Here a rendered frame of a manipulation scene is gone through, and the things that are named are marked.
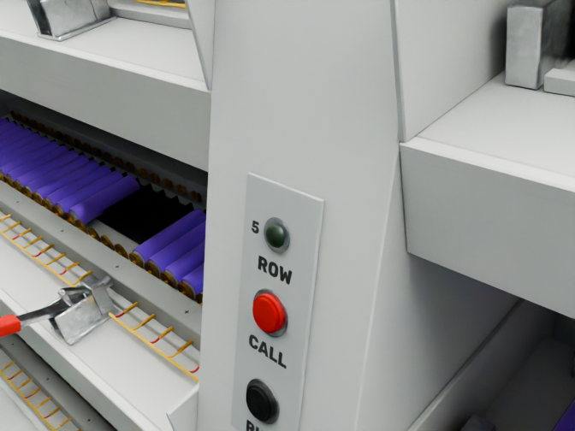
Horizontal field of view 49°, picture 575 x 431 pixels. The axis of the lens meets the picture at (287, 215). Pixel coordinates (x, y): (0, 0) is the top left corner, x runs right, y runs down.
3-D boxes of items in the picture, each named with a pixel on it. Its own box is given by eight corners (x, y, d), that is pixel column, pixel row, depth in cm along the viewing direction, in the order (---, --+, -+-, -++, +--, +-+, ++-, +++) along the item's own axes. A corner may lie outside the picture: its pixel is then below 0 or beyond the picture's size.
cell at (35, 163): (74, 162, 65) (17, 192, 62) (66, 158, 66) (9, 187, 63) (68, 147, 64) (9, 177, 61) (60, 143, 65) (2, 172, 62)
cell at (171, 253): (228, 239, 49) (163, 284, 46) (214, 231, 51) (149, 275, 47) (223, 220, 48) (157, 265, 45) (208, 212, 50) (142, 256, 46)
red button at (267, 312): (275, 340, 25) (279, 305, 24) (249, 324, 26) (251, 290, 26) (293, 333, 26) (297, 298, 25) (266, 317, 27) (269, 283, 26)
